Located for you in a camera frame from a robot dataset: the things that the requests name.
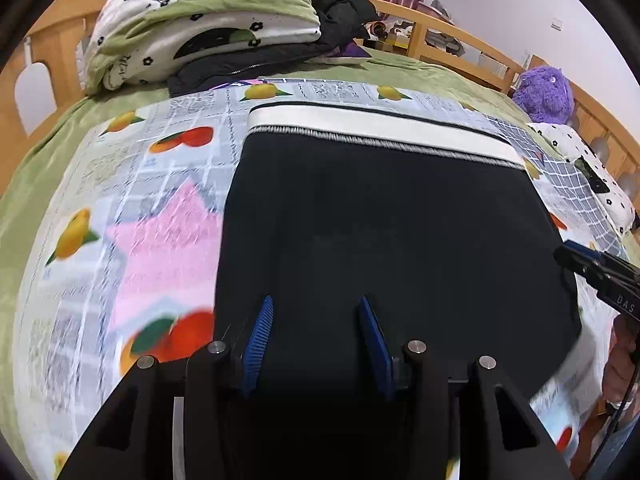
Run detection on green bed sheet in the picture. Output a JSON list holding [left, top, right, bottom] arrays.
[[0, 46, 640, 461]]

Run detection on purple plush toy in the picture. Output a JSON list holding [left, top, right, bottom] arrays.
[[512, 65, 575, 125]]

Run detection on floral white pillow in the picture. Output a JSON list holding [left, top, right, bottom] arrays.
[[527, 122, 636, 235]]

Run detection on wooden bed frame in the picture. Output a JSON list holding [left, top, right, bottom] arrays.
[[1, 0, 639, 188]]

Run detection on person right hand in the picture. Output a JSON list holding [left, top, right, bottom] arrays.
[[602, 314, 639, 403]]

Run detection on fruit print lace tablecloth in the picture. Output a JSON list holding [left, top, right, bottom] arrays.
[[8, 77, 616, 480]]

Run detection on black sweatpants with white stripe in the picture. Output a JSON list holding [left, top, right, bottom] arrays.
[[211, 100, 584, 480]]

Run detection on grey checked cloth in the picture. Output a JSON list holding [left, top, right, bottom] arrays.
[[488, 116, 627, 259]]

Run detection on folded floral white green quilt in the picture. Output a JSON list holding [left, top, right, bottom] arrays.
[[84, 0, 319, 94]]

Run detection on black clothes pile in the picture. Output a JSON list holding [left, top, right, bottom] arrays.
[[167, 0, 378, 98]]

